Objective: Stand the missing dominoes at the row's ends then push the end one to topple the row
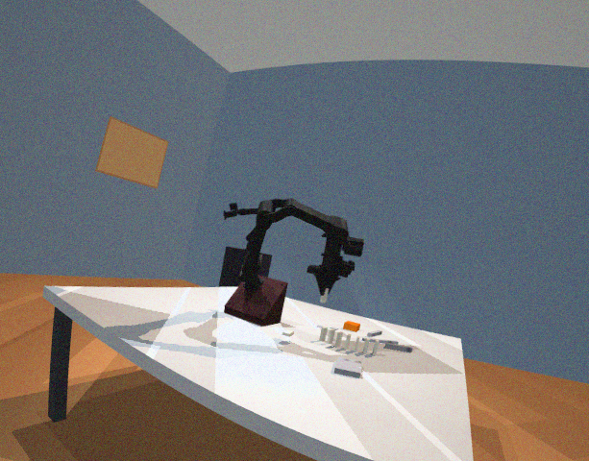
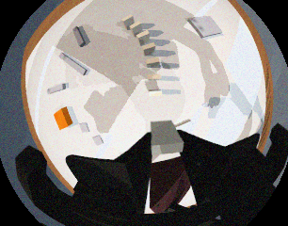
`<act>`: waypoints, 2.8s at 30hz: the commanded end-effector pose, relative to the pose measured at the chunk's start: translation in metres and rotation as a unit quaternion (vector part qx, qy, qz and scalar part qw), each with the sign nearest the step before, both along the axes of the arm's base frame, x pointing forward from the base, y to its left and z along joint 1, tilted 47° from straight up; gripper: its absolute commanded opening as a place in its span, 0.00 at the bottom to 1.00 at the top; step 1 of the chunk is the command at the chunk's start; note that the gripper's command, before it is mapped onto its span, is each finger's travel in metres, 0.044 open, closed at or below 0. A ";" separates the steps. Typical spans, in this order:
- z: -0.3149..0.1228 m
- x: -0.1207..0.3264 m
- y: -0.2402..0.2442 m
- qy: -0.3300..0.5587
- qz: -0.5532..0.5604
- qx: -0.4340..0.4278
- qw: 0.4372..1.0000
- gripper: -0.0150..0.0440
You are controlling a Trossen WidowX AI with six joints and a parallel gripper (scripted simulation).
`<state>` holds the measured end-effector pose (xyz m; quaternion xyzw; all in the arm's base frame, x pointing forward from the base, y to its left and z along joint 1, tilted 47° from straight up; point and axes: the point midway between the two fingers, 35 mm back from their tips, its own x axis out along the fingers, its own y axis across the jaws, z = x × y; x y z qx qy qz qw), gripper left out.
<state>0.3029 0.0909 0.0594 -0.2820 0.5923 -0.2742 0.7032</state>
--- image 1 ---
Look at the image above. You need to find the orange block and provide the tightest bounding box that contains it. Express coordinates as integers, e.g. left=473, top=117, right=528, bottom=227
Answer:
left=343, top=321, right=360, bottom=332

